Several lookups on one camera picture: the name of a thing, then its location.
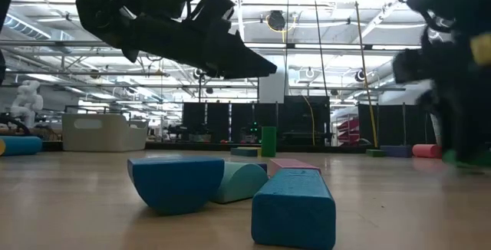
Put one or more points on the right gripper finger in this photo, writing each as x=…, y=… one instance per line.
x=466, y=127

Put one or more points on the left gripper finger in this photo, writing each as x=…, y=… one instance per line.
x=241, y=62

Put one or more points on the pink cylinder block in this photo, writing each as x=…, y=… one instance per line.
x=426, y=151

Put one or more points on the green cylinder block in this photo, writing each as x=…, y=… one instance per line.
x=268, y=141

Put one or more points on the long teal block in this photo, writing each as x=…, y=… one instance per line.
x=245, y=151

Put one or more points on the long green block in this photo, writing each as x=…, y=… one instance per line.
x=375, y=153

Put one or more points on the long pink block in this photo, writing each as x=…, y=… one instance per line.
x=293, y=164

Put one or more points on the light cyan half-round block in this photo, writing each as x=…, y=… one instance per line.
x=239, y=183

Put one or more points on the blue half-round block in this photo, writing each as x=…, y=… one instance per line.
x=176, y=183

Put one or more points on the long blue block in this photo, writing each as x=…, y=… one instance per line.
x=293, y=208

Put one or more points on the blue cylinder block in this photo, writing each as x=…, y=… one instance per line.
x=21, y=145

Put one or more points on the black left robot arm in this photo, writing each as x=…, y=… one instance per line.
x=96, y=12

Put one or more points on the black room divider panel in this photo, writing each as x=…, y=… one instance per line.
x=391, y=125
x=218, y=119

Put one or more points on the black cabinet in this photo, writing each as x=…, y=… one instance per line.
x=299, y=119

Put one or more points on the red shelf rack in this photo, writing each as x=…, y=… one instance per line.
x=349, y=129

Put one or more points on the grey plastic bin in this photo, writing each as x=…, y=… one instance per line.
x=103, y=137

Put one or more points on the white humanoid robot figure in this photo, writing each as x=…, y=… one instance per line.
x=27, y=102

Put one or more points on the yellow cylinder block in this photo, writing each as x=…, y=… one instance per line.
x=1, y=147

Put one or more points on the black aluminium table frame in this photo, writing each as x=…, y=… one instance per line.
x=326, y=148

